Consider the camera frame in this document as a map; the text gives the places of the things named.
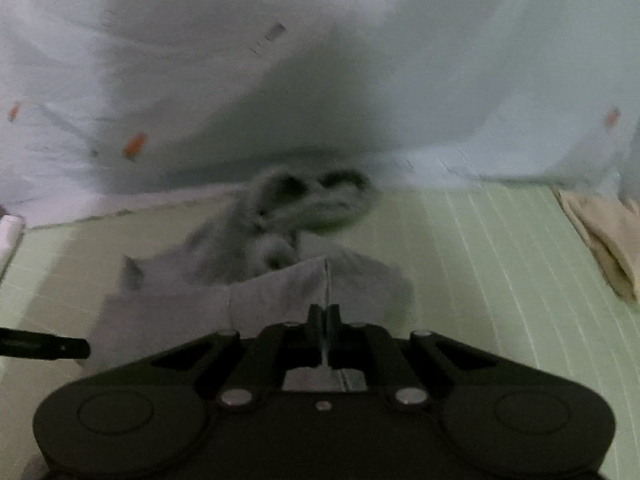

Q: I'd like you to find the beige folded cloth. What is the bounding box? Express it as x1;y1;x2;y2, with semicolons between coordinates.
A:
552;188;640;302

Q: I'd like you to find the grey hooded sweatshirt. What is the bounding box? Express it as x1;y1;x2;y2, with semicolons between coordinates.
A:
81;168;413;375

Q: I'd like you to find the light blue carrot-print quilt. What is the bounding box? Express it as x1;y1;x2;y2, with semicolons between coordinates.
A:
1;0;639;226

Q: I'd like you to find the green grid bed sheet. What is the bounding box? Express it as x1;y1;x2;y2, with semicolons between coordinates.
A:
1;188;639;479

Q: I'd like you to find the white pillow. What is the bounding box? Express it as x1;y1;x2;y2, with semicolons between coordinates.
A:
0;214;25;275

